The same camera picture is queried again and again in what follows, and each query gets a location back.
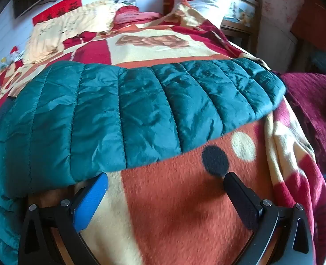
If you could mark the red wall banner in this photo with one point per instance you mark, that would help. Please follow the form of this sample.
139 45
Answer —
58 9

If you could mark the white pillow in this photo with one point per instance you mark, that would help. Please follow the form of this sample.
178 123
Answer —
207 8

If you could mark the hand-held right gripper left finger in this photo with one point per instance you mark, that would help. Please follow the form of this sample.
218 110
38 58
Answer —
92 204

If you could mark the wooden cabinet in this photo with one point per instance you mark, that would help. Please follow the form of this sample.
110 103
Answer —
237 27

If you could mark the dark wall panel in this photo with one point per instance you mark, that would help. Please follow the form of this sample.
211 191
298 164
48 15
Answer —
27 4

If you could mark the red and cream printed blanket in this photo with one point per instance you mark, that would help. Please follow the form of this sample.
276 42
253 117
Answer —
179 198

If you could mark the maroon blanket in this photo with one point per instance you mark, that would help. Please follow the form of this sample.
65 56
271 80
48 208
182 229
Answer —
312 110

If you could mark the pink frilled pillow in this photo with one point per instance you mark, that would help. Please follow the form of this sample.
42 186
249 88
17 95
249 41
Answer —
135 16

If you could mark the red and white plush toy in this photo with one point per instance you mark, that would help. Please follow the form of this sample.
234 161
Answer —
14 52

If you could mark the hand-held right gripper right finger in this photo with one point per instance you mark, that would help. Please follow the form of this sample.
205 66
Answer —
241 203

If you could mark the teal puffer jacket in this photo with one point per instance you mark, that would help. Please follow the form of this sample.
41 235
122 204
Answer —
124 110

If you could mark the red-brown wooden board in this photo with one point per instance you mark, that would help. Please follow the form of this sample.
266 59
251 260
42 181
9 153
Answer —
312 19

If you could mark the cream frilled pillow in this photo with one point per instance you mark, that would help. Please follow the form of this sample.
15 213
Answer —
69 27

